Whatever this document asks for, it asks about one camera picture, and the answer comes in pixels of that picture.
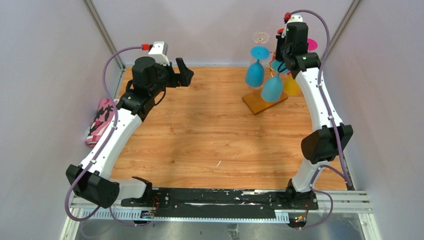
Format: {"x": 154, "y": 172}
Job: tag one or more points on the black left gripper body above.
{"x": 166, "y": 77}

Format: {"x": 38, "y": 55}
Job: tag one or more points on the yellow wine glass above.
{"x": 290, "y": 86}

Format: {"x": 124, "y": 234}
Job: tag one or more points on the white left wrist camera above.
{"x": 158, "y": 52}

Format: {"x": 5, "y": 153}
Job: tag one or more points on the blue wine glass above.
{"x": 255, "y": 73}
{"x": 273, "y": 88}

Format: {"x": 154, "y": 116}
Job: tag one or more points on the wooden rack base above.
{"x": 256, "y": 104}

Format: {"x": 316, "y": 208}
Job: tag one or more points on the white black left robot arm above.
{"x": 91, "y": 179}

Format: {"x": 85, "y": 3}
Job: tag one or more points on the blue wine glass rear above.
{"x": 255, "y": 73}

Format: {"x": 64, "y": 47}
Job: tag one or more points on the blue wine glass front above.
{"x": 273, "y": 88}

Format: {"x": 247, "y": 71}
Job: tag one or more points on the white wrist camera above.
{"x": 158, "y": 52}
{"x": 295, "y": 18}

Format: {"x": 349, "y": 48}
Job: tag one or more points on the pink camouflage cloth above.
{"x": 103, "y": 117}

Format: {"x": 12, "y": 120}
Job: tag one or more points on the gold wire glass rack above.
{"x": 273, "y": 52}

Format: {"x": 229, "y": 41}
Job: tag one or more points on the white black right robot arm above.
{"x": 329, "y": 134}

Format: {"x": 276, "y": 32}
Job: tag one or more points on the magenta wine glass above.
{"x": 312, "y": 45}

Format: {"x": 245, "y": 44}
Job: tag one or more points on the aluminium frame rail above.
{"x": 345, "y": 202}

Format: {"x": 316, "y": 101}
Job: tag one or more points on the clear wine glass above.
{"x": 261, "y": 37}

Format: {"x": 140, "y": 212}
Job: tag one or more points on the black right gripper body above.
{"x": 281, "y": 42}

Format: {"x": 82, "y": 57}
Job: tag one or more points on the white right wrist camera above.
{"x": 295, "y": 18}

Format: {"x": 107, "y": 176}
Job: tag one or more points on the black mounting base plate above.
{"x": 209, "y": 203}

